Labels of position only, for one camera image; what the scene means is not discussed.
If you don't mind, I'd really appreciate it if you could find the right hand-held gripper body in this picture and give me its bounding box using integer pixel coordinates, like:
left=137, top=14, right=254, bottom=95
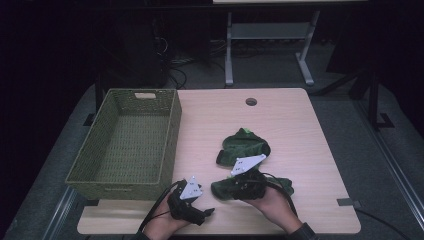
left=229, top=153, right=269, bottom=202

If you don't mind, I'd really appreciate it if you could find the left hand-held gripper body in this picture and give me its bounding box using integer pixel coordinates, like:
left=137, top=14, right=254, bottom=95
left=167, top=175, right=209, bottom=227

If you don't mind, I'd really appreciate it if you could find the green woven basket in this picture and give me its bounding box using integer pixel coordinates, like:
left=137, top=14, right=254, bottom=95
left=64, top=87, right=183, bottom=202

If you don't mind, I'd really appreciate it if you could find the person's left hand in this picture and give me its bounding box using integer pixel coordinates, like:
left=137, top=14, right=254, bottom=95
left=142, top=199, right=192, bottom=240

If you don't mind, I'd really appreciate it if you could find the person's right hand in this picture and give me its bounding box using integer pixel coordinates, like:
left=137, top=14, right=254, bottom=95
left=244, top=187, right=304, bottom=235

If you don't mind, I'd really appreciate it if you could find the grey tape piece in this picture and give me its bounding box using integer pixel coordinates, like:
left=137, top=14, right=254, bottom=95
left=335, top=197, right=362, bottom=208

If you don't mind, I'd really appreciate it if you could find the black floor stand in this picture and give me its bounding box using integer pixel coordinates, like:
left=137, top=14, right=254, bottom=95
left=313, top=66, right=396, bottom=132

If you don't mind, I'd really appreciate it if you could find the left hand-held gripper cable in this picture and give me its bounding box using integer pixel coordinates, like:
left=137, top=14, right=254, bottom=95
left=137, top=179, right=187, bottom=235

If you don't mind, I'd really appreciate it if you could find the hand-held gripper cable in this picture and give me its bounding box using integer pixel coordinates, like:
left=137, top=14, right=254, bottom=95
left=137, top=179, right=187, bottom=235
left=260, top=171, right=300, bottom=218

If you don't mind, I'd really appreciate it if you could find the right hand-held gripper cable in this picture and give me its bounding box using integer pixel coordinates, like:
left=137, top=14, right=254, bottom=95
left=260, top=171, right=300, bottom=218

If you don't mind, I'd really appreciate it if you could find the aluminium floor rail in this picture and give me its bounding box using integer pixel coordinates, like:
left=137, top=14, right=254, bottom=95
left=42, top=185, right=78, bottom=240
left=352, top=98, right=424, bottom=232

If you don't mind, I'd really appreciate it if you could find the black table leg bracket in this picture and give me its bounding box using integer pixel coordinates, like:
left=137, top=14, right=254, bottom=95
left=82, top=79, right=105, bottom=128

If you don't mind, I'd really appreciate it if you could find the bundle of floor cables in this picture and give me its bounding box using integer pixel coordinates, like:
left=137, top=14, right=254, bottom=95
left=151, top=18, right=228, bottom=90

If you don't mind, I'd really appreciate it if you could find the black floor cable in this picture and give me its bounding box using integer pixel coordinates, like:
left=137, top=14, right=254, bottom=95
left=355, top=208, right=414, bottom=240

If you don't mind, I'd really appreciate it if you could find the grey metal table frame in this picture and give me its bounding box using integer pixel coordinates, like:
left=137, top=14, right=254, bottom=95
left=224, top=9, right=322, bottom=88

